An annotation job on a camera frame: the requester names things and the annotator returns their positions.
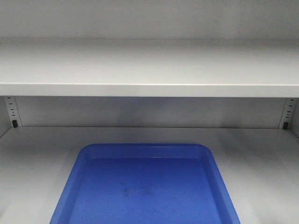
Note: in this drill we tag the grey cabinet shelf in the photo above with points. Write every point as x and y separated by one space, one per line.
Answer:
149 68

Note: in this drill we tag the blue plastic tray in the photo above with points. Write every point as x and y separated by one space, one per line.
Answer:
145 184

